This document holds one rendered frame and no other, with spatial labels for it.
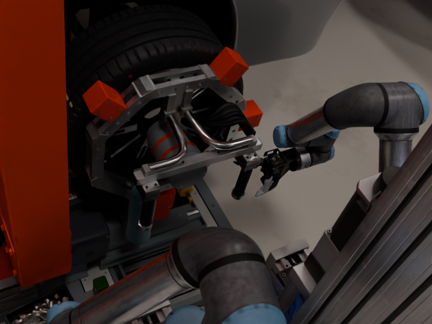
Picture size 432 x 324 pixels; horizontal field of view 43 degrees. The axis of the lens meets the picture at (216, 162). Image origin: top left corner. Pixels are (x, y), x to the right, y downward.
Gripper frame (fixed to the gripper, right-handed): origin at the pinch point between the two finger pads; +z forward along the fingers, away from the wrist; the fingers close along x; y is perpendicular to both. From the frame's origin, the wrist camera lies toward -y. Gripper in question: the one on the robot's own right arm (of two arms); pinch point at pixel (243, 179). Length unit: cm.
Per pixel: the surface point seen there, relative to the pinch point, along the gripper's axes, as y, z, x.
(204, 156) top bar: 15.0, 15.9, -2.8
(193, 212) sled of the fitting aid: -65, -8, -30
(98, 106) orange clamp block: 27, 43, -21
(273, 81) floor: -83, -109, -111
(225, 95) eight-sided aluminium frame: 19.3, -0.1, -20.5
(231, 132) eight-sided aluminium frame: -0.5, -6.9, -20.4
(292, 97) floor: -83, -113, -95
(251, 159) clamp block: 12.0, 0.7, 1.1
